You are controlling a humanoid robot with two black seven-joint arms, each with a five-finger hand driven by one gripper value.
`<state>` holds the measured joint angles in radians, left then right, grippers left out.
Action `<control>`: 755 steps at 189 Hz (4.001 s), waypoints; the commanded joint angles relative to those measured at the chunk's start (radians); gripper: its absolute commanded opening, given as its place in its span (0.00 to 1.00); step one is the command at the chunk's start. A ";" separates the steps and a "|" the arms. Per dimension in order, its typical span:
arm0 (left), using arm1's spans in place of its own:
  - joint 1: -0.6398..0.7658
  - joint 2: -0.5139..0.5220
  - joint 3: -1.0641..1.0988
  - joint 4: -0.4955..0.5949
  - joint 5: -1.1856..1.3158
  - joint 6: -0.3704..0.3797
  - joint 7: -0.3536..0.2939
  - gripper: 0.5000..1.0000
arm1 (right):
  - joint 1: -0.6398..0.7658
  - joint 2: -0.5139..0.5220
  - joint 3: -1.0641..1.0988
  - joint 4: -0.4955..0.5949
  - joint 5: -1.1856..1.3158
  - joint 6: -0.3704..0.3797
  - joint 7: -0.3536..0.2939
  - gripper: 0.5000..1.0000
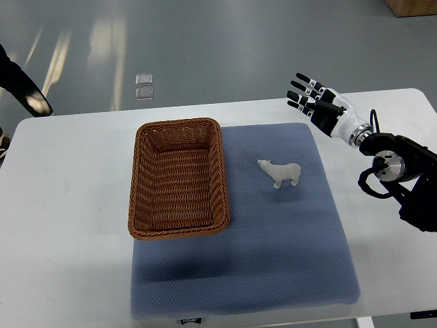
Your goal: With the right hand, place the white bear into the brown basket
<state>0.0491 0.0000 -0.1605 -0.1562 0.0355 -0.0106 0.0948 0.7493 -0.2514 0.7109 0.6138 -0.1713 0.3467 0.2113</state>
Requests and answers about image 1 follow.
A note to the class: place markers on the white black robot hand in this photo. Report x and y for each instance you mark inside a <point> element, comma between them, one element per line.
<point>328,110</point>

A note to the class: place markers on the white bear figurine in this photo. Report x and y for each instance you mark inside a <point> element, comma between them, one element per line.
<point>279,173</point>

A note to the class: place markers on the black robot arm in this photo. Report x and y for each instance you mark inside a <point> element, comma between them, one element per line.
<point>404,170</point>

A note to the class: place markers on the brown wicker basket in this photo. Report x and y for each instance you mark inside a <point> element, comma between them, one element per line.
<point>179,184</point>

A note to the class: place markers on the wooden box corner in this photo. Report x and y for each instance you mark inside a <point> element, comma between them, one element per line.
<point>412,8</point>

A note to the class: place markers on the blue quilted mat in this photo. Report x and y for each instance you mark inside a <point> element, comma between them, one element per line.
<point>283,248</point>

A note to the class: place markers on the lower clear floor tile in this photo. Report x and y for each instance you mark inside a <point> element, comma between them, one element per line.
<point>144,93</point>

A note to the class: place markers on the clear floor tile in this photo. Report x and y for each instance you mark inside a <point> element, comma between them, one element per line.
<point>144,79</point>
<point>144,93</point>

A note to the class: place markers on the upper clear floor tile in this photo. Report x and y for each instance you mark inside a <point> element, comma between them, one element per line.
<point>144,79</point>

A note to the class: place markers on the black table control panel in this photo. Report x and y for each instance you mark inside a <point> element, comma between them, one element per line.
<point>423,314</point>

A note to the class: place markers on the person in dark clothes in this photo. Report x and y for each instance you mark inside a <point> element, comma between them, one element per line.
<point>20,85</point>

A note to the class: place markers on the black white shoe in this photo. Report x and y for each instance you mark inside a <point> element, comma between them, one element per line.
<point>4,143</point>

